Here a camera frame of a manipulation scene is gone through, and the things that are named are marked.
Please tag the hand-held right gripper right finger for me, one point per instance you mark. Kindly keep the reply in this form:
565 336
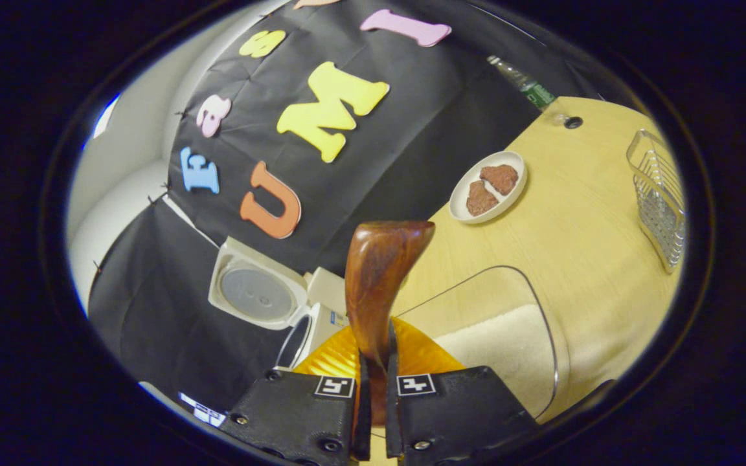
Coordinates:
457 408

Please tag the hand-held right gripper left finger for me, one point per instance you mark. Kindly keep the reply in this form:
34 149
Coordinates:
295 414

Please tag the clear plastic box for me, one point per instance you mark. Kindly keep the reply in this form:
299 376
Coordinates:
476 291

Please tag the white rice cooker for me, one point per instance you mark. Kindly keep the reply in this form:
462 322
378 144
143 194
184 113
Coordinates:
256 291

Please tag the white oval plate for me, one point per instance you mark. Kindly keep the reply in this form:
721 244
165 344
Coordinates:
460 200

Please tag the green label plastic bottle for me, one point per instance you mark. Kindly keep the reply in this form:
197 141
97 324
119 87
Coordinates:
528 87

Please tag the brown meat piece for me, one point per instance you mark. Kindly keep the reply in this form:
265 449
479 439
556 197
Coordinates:
480 198
499 178

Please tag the black backdrop cloth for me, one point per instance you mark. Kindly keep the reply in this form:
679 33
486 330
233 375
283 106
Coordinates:
399 129

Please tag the brown wooden spoon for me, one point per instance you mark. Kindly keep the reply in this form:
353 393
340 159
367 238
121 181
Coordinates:
379 272

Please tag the black round table grommet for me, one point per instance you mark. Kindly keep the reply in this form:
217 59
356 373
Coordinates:
573 122

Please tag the white rice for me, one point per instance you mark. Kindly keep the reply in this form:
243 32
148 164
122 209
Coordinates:
502 349

